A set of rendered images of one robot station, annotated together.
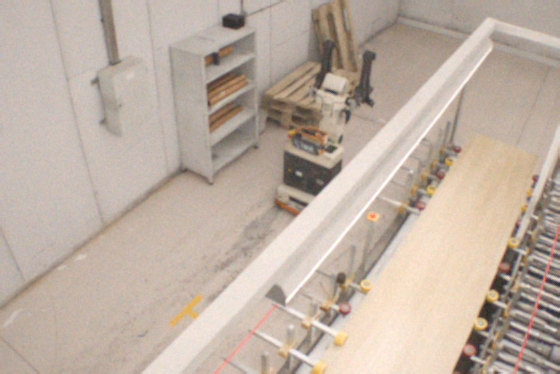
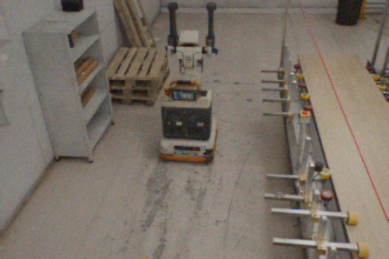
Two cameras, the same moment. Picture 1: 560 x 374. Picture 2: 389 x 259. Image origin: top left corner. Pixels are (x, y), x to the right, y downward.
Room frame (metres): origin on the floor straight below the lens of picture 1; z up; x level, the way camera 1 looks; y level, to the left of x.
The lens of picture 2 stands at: (0.58, 1.25, 2.71)
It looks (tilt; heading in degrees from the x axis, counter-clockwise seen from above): 32 degrees down; 335
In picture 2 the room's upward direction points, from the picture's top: 2 degrees counter-clockwise
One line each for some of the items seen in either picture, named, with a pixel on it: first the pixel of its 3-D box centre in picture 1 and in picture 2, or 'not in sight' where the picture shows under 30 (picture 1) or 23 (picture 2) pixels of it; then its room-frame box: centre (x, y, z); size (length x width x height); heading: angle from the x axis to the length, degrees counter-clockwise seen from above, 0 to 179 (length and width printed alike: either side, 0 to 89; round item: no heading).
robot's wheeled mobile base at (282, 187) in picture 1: (316, 190); (189, 137); (4.15, -0.36, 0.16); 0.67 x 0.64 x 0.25; 146
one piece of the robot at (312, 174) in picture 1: (314, 161); (187, 109); (4.07, -0.31, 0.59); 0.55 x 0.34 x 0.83; 56
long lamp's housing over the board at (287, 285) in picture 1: (420, 117); not in sight; (1.96, -0.62, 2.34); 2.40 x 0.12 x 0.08; 147
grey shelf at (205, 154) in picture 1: (217, 101); (75, 85); (4.91, 0.73, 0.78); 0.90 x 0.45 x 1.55; 147
